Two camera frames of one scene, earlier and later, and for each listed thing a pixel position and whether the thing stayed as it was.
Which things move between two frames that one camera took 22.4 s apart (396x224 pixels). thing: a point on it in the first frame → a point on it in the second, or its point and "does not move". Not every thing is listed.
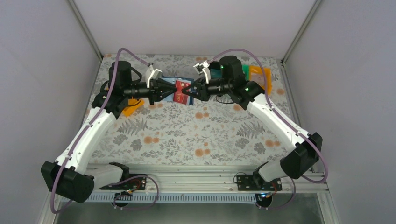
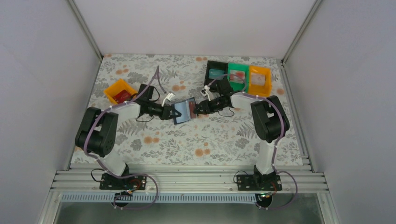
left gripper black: x=152 y=91 → x=169 y=112
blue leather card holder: x=172 y=81 → x=183 y=107
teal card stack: x=215 y=73 does not move
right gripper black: x=200 y=89 → x=205 y=106
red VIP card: x=180 y=96 → x=192 y=105
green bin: x=246 y=68 does not move
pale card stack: x=258 y=78 does not move
